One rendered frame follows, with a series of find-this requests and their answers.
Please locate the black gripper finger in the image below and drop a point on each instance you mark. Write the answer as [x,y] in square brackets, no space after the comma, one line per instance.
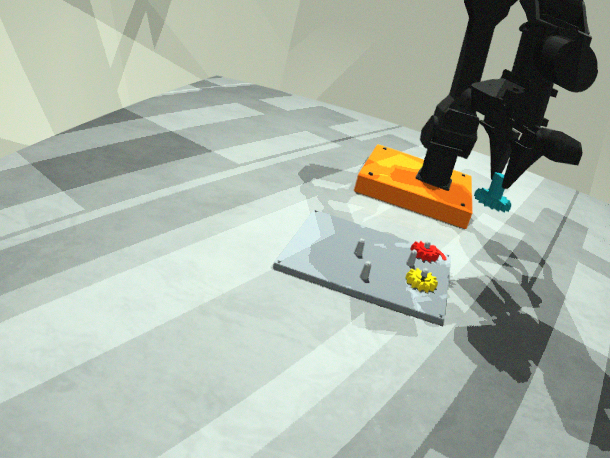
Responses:
[522,156]
[500,146]

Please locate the teal gear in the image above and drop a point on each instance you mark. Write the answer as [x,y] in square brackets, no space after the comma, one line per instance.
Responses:
[493,196]

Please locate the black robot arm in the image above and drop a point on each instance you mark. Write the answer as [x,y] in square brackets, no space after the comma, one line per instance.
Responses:
[555,44]

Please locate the yellow gear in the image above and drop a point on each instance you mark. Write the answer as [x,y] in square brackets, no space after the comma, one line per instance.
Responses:
[422,283]

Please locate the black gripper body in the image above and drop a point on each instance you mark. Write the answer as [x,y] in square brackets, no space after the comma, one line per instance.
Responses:
[554,145]

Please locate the red gear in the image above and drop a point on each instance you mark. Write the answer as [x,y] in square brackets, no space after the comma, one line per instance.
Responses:
[425,253]

